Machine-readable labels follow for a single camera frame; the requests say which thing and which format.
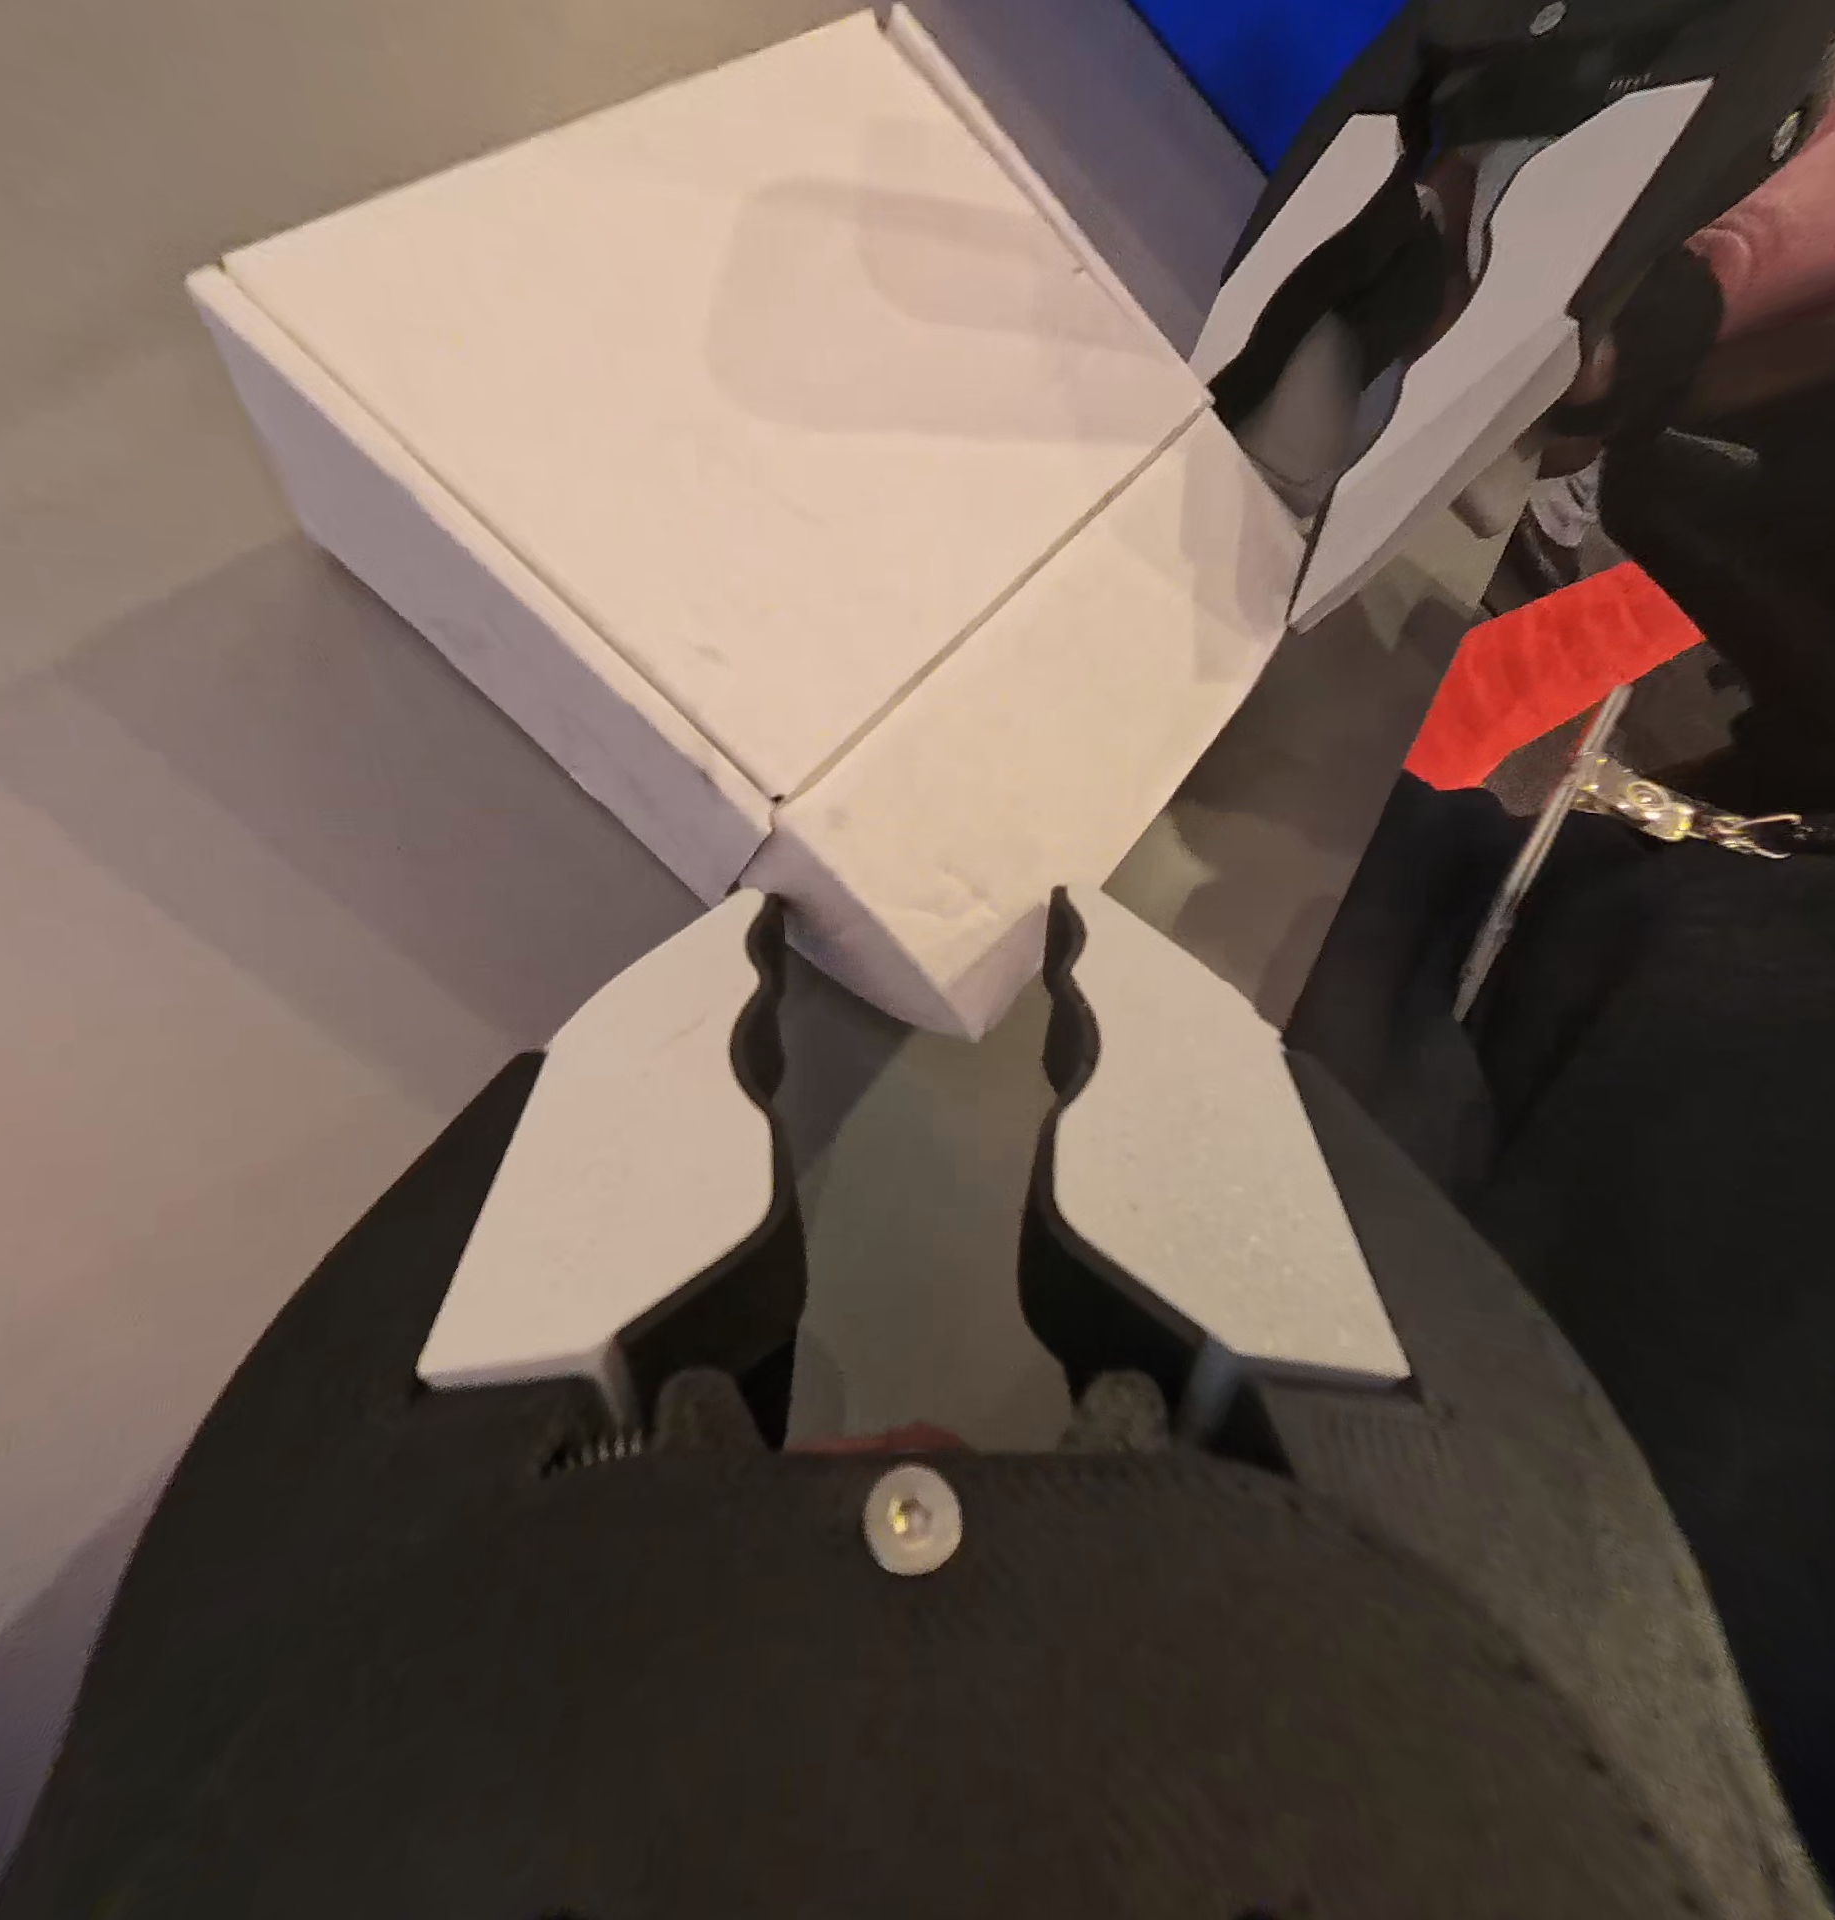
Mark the blue plastic bin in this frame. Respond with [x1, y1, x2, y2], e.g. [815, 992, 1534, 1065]
[1127, 0, 1411, 174]

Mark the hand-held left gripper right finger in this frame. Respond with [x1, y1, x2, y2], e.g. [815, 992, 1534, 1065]
[1019, 885, 1415, 1448]

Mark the white cardboard box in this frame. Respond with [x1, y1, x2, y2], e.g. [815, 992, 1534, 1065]
[184, 0, 1311, 1049]

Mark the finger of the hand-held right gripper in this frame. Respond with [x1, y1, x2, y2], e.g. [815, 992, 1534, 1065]
[1187, 111, 1459, 500]
[1284, 76, 1716, 632]

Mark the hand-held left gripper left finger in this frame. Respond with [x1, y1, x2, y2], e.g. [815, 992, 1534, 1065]
[413, 889, 807, 1448]

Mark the clear badge strap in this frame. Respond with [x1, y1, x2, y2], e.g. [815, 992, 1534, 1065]
[1567, 750, 1807, 868]

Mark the person's right hand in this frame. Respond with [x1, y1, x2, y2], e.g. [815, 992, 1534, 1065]
[1578, 60, 1835, 424]

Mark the red object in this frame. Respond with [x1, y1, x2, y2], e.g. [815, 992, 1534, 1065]
[1402, 561, 1708, 793]

